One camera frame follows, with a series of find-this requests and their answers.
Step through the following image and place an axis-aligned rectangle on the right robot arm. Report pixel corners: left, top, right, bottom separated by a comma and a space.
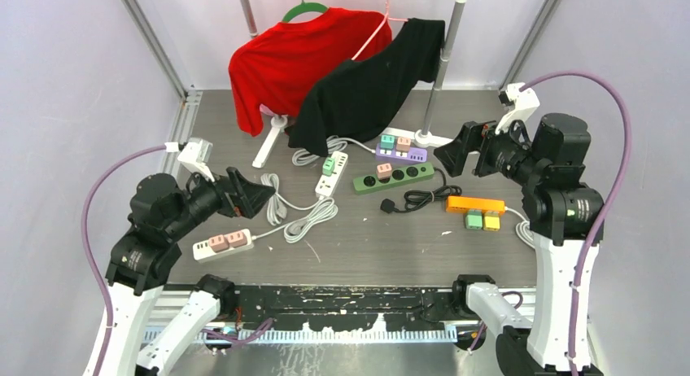
434, 113, 605, 375

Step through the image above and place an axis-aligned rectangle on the orange power strip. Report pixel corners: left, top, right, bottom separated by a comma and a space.
445, 195, 506, 216

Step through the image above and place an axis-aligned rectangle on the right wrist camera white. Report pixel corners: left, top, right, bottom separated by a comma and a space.
496, 82, 540, 134

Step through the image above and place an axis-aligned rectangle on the white cable of orange strip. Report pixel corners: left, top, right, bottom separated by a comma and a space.
504, 206, 538, 251

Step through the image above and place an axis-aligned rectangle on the pink clothes hanger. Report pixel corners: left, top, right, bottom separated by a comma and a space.
352, 0, 407, 61

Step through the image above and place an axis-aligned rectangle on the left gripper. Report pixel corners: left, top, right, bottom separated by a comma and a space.
166, 160, 274, 238

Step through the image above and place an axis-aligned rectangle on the green plug adapter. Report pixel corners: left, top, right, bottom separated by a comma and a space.
321, 157, 335, 177

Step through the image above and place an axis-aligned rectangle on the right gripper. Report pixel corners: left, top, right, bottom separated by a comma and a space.
435, 110, 545, 186

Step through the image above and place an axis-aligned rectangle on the teal plug adapter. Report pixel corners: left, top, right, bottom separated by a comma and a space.
379, 134, 396, 151

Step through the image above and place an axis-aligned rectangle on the black cable with plug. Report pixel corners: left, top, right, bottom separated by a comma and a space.
379, 167, 464, 215

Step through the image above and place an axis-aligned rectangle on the grey cable bundle back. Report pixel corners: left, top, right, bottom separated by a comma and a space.
291, 135, 378, 168

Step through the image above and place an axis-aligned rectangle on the pink adapter on purple strip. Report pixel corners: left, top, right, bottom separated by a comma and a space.
395, 137, 411, 152

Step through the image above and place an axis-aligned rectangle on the yellow plug adapter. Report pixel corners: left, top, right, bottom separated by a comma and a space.
483, 211, 500, 232

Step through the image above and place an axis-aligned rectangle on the white power strip with USB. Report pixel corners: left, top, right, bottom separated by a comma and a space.
192, 229, 254, 263

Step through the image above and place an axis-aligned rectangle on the purple power strip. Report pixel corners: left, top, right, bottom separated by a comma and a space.
375, 144, 427, 165

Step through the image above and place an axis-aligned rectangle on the red t-shirt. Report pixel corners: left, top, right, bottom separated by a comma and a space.
228, 7, 392, 137

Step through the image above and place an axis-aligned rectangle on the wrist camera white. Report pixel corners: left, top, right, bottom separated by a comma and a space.
496, 82, 540, 134
164, 138, 215, 182

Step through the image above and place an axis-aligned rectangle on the green adapter on orange strip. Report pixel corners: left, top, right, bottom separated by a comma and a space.
465, 209, 483, 230

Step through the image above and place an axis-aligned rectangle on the white power strip upright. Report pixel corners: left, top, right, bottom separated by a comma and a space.
315, 151, 349, 199

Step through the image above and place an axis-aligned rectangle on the black t-shirt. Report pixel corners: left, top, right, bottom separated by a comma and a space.
287, 18, 446, 157

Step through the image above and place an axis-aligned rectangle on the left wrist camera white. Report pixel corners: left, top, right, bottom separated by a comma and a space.
164, 138, 215, 182

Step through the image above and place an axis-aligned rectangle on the white cable bundle left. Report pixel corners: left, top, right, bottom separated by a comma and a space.
260, 172, 325, 227

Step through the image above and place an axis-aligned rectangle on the pink plug adapter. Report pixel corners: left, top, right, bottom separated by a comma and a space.
225, 230, 251, 248
208, 234, 230, 253

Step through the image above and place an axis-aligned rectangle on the pink adapter on green strip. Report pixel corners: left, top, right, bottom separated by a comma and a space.
376, 163, 393, 181

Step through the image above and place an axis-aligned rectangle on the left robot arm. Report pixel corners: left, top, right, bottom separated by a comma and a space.
85, 167, 276, 375

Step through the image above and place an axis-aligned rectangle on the white clothes rack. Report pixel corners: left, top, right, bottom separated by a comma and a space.
239, 0, 468, 168

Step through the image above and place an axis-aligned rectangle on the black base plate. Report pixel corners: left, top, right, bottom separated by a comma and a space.
213, 285, 478, 332

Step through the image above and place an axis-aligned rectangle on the green clothes hanger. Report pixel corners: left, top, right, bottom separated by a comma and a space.
282, 0, 329, 23

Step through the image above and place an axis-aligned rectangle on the green power strip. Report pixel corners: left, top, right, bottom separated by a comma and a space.
352, 162, 435, 195

